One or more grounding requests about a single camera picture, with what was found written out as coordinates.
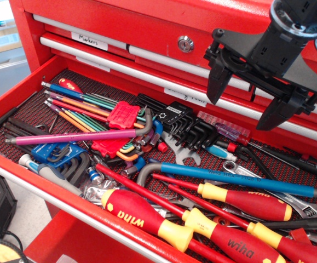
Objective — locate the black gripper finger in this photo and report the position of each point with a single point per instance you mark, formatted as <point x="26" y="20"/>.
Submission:
<point x="219" y="78"/>
<point x="278" y="112"/>

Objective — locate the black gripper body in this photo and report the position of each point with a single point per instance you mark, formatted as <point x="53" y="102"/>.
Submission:
<point x="272" y="60"/>

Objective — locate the violet Allen key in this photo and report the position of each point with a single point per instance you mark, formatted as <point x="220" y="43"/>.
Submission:
<point x="110" y="134"/>

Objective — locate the black Tekton key holder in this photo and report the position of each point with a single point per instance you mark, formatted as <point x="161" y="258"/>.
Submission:
<point x="166" y="114"/>

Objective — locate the large blue Allen key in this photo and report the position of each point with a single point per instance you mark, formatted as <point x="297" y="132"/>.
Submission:
<point x="201" y="173"/>

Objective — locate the upper red key holder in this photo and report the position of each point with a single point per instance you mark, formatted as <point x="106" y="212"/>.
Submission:
<point x="123" y="116"/>

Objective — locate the red key holder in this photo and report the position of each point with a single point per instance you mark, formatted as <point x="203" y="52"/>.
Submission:
<point x="123" y="116"/>
<point x="109" y="147"/>

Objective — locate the lower red key holder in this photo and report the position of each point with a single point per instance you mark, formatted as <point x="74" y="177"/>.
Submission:
<point x="109" y="147"/>

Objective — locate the blue long hex key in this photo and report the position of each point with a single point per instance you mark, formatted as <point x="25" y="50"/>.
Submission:
<point x="101" y="101"/>

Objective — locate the blue hex key holder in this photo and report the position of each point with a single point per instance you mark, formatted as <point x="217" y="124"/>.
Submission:
<point x="57" y="154"/>

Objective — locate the silver chest lock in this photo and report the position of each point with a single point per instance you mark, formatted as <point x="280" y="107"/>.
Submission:
<point x="185" y="44"/>

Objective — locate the white cutting tools label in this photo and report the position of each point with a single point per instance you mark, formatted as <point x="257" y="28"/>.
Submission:
<point x="185" y="97"/>

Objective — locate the purple clear screwdriver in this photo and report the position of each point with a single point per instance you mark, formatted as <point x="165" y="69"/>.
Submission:
<point x="237" y="136"/>

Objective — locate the white blue small screwdriver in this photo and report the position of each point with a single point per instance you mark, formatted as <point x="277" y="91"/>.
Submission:
<point x="221" y="153"/>

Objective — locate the steel open-end wrench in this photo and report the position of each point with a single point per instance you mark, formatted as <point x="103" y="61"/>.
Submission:
<point x="181" y="153"/>

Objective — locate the small red cap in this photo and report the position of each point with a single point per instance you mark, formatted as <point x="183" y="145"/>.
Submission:
<point x="162" y="147"/>

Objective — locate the chrome adjustable wrench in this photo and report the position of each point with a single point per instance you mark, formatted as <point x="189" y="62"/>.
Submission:
<point x="303" y="208"/>

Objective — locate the black red drawer liner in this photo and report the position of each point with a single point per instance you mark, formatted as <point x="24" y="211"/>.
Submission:
<point x="113" y="240"/>

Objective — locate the upper red yellow screwdriver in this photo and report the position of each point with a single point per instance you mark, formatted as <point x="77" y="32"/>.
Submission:
<point x="260" y="205"/>

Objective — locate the open red drawer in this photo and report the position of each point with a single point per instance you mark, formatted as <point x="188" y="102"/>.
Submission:
<point x="299" y="134"/>

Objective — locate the red tool chest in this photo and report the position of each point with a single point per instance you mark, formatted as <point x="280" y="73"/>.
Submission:
<point x="143" y="35"/>

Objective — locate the middle red yellow screwdriver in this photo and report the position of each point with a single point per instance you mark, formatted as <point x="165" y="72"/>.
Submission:
<point x="239" y="245"/>

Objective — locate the lower right red screwdriver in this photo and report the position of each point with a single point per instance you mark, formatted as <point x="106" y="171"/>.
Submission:
<point x="294" y="250"/>

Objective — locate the white Markers label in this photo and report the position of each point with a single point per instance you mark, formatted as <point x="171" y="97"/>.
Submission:
<point x="89" y="41"/>

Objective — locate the small red wiha screwdriver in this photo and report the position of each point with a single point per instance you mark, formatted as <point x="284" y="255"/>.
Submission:
<point x="66" y="83"/>

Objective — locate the big red yellow screwdriver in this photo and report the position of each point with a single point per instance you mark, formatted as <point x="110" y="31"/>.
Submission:
<point x="136" y="211"/>

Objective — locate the blue silver bit driver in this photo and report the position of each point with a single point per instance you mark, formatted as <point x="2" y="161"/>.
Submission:
<point x="95" y="177"/>

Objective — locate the grey blue screwdriver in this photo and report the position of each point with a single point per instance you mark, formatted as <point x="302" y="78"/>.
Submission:
<point x="48" y="172"/>

